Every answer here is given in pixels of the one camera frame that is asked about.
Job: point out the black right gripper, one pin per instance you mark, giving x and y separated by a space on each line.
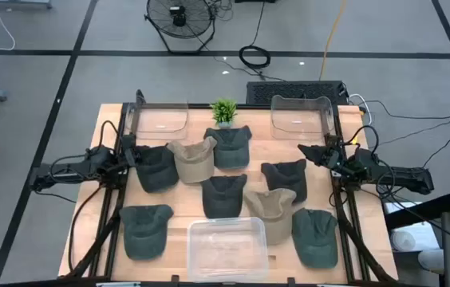
330 157

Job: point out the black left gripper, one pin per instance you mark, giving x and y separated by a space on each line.
130 151

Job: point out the black baseball cap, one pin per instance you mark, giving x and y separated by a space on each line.
286 179
223 197
157 171

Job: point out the beige baseball cap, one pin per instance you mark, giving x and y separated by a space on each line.
193 163
273 211

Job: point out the green baseball cap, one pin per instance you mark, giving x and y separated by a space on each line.
145 235
231 151
314 239

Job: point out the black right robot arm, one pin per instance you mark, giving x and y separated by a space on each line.
404 177

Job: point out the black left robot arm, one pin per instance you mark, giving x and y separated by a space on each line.
69 169

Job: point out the clear plastic bin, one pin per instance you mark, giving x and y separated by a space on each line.
227 255
161 121
301 119

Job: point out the black computer case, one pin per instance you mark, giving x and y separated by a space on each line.
297 92

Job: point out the small green potted plant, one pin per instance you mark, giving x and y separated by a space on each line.
224 111

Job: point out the black beam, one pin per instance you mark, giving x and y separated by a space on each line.
420 209

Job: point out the white paper roll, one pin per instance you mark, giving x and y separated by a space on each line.
404 241

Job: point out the black floor fan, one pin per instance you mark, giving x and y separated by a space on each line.
179 20

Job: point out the white cylinder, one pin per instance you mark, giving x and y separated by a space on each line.
432 261

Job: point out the grey furniture base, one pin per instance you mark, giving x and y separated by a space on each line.
15 3

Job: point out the black aluminium table frame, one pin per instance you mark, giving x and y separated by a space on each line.
199 106

